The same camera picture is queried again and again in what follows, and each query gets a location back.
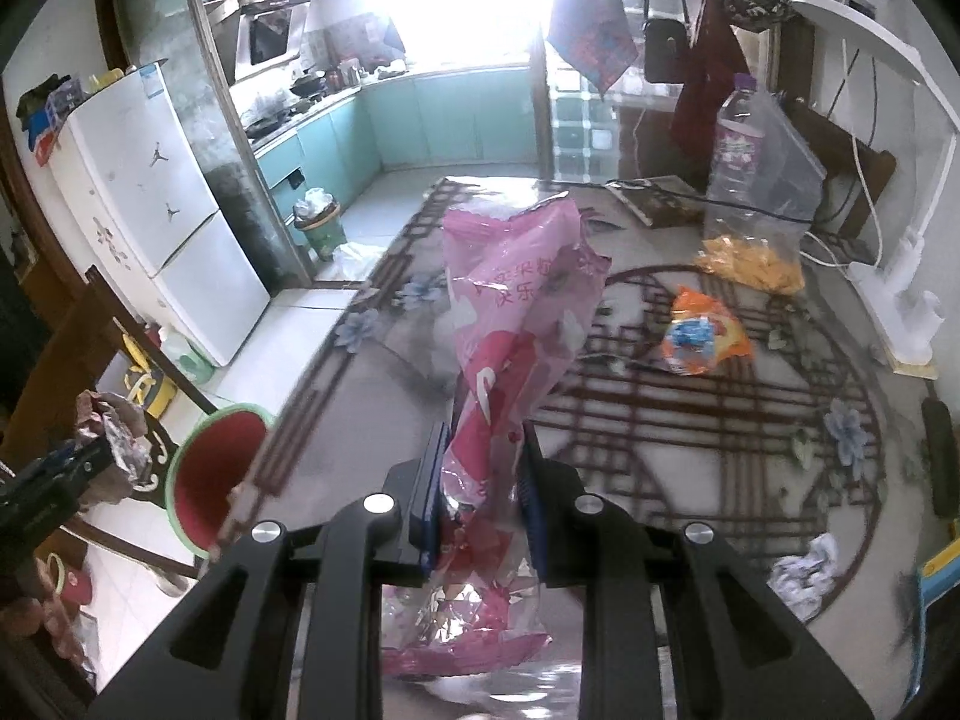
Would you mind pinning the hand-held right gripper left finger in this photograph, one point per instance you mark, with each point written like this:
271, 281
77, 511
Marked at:
420, 502

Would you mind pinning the zip bag of yellow snacks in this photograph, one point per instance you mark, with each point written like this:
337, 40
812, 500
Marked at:
757, 255

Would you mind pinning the green trash can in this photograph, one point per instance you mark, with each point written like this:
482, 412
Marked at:
322, 229

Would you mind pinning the white wall device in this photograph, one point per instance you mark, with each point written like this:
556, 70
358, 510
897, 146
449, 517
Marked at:
866, 0

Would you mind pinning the white plastic bag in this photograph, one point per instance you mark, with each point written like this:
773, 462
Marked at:
356, 259

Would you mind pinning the black wok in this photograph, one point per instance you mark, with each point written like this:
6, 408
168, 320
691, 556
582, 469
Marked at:
307, 82

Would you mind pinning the range hood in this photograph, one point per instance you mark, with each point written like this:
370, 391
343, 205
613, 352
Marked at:
266, 37

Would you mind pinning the dark green cloth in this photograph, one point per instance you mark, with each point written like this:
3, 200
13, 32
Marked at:
41, 97

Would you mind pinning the wooden coaster board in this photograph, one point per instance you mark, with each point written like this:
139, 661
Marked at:
916, 370

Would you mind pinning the plaid towel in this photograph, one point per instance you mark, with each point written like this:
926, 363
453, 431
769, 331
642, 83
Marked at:
592, 22

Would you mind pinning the black handbag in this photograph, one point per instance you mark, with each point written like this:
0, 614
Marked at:
664, 45

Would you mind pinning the white paper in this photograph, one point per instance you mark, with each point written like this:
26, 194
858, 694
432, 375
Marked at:
806, 574

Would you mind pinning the red basin with green rim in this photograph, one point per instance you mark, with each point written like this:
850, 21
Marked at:
217, 480

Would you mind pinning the dark wooden chair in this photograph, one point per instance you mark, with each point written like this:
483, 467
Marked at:
862, 157

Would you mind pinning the orange snack bag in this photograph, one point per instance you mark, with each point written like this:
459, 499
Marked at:
705, 337

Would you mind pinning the green plastic jug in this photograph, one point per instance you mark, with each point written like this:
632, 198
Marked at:
187, 360

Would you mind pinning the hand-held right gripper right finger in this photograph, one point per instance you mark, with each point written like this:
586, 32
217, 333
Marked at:
555, 510

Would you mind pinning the foil wrapper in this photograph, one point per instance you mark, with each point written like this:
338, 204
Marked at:
112, 435

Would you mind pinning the blue yellow toy board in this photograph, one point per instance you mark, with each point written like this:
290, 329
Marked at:
941, 577

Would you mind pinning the purple cap water bottle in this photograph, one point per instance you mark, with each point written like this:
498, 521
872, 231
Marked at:
739, 142

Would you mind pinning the pink plastic bag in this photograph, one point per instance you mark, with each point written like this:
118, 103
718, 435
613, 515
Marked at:
510, 315

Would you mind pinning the white refrigerator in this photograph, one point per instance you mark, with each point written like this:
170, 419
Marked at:
150, 217

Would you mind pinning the condiment bottles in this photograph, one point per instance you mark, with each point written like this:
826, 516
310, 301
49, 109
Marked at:
349, 73

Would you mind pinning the teal lower kitchen cabinets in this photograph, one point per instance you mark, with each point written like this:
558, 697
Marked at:
435, 120

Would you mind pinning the white desk lamp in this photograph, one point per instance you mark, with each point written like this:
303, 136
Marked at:
900, 277

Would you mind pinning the dark red cloth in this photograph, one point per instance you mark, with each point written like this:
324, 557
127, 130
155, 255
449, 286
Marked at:
705, 82

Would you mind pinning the frosted glass sliding door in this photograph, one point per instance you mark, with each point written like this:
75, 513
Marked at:
195, 112

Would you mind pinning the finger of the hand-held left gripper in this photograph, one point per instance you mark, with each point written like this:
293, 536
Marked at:
82, 459

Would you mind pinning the person's left hand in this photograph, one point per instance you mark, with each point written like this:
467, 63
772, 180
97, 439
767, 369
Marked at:
52, 637

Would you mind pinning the yellow plastic toy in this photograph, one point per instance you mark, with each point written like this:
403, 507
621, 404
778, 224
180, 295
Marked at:
142, 382

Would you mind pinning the blue packets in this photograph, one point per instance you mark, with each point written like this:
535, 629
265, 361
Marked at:
64, 101

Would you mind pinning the dark rectangular block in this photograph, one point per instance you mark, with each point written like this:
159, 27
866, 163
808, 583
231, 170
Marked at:
937, 457

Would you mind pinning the carved wooden chair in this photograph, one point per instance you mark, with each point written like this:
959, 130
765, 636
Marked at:
82, 360

